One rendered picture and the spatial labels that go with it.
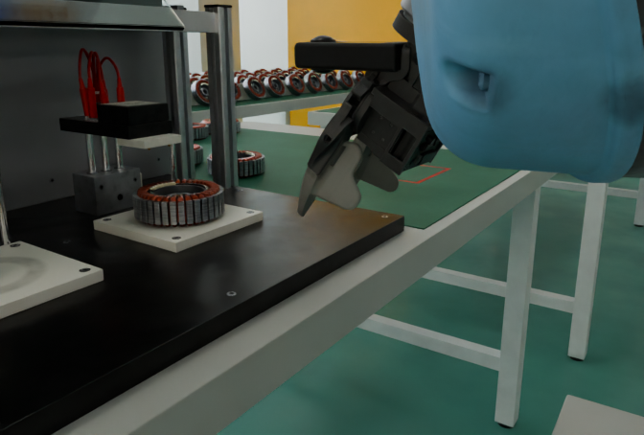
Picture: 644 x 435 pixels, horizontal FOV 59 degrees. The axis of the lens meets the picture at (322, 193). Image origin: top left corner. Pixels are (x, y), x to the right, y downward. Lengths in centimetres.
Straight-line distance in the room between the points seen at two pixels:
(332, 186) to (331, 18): 393
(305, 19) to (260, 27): 273
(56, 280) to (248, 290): 18
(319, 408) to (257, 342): 123
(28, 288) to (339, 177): 30
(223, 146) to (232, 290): 41
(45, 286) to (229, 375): 20
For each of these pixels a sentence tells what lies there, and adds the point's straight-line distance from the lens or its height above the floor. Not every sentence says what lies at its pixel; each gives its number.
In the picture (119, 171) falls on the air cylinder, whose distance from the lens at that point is 84.
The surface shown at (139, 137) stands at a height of 88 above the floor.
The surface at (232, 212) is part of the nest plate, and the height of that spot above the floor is 78.
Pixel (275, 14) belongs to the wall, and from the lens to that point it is 712.
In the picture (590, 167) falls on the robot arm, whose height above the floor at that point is 96.
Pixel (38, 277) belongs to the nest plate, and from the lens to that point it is 60.
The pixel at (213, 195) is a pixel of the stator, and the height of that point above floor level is 81.
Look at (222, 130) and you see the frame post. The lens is 92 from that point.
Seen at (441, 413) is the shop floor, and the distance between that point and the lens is 174.
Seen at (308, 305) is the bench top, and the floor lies 75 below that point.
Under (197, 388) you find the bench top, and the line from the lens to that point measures 46.
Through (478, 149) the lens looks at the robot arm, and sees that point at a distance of 16.
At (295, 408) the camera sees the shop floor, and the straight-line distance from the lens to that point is 173.
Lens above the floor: 99
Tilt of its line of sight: 14 degrees down
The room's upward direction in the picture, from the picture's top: straight up
